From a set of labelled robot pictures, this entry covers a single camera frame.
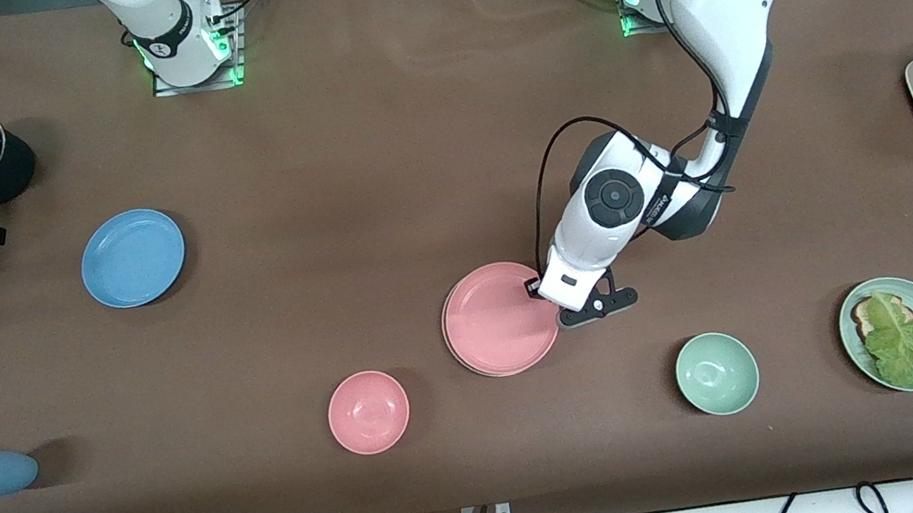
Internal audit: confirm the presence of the pink bowl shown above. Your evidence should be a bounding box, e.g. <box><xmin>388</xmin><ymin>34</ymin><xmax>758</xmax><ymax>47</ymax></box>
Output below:
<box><xmin>321</xmin><ymin>365</ymin><xmax>416</xmax><ymax>461</ymax></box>

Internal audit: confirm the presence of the pink plate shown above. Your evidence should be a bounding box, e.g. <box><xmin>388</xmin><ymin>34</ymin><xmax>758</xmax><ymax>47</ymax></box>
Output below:
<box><xmin>434</xmin><ymin>254</ymin><xmax>567</xmax><ymax>385</ymax></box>

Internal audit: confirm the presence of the brown table cover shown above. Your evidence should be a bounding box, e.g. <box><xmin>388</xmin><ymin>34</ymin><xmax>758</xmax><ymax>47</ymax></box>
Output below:
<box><xmin>0</xmin><ymin>0</ymin><xmax>913</xmax><ymax>513</ymax></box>

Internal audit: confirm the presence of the blue plate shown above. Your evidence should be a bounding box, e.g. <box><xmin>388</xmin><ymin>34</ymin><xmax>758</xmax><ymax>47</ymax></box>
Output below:
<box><xmin>73</xmin><ymin>202</ymin><xmax>194</xmax><ymax>314</ymax></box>

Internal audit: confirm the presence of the green lettuce leaf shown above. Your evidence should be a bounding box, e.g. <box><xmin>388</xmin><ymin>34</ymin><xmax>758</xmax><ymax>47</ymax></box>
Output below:
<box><xmin>854</xmin><ymin>286</ymin><xmax>913</xmax><ymax>398</ymax></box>

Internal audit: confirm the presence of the green bowl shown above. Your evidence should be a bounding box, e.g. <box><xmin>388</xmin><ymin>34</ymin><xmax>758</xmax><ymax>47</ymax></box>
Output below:
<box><xmin>670</xmin><ymin>325</ymin><xmax>765</xmax><ymax>423</ymax></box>

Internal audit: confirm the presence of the toasted bread slice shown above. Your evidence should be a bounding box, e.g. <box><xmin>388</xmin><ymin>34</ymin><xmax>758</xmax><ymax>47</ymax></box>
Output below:
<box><xmin>848</xmin><ymin>290</ymin><xmax>913</xmax><ymax>373</ymax></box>

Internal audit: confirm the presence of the beige plate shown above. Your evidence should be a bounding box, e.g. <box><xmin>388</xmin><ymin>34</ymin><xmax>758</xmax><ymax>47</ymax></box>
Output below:
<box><xmin>435</xmin><ymin>289</ymin><xmax>494</xmax><ymax>386</ymax></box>

